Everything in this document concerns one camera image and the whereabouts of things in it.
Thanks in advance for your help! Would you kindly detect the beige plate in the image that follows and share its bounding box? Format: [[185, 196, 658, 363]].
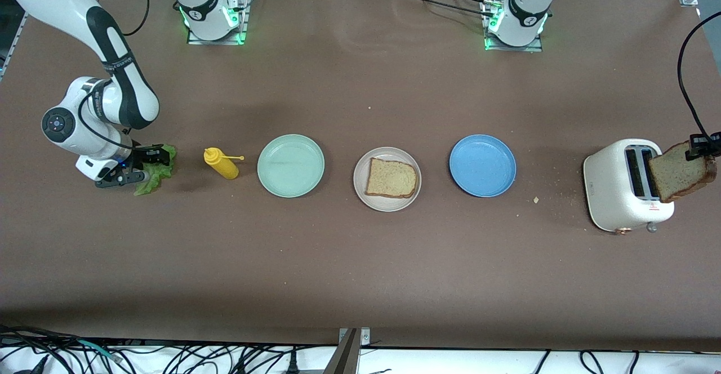
[[353, 146, 422, 212]]

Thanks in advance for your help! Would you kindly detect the brown bread slice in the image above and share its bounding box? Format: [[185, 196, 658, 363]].
[[648, 141, 718, 204], [364, 158, 419, 199]]

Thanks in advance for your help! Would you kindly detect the white toaster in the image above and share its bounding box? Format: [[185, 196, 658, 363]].
[[582, 139, 675, 235]]

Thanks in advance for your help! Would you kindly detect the silver metal bracket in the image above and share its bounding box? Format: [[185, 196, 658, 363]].
[[338, 327, 371, 346]]

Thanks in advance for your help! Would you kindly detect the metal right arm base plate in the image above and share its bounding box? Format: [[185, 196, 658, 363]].
[[187, 0, 249, 46]]

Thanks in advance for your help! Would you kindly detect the mint green plate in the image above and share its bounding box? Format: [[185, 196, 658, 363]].
[[257, 133, 326, 198]]

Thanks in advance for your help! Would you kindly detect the dark metal bar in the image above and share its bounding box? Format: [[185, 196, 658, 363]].
[[322, 329, 361, 374]]

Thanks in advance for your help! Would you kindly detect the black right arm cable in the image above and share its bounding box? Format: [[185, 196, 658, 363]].
[[78, 0, 150, 150]]

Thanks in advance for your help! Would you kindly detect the green lettuce leaf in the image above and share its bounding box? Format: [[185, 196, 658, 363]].
[[134, 145, 177, 197]]

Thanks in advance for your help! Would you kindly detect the blue plate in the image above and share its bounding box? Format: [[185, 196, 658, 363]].
[[449, 134, 517, 198]]

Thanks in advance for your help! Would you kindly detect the teal cable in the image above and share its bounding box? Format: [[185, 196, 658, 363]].
[[73, 337, 123, 362]]

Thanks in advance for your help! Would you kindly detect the yellow mustard squeeze bottle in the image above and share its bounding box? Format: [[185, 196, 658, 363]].
[[204, 148, 245, 180]]

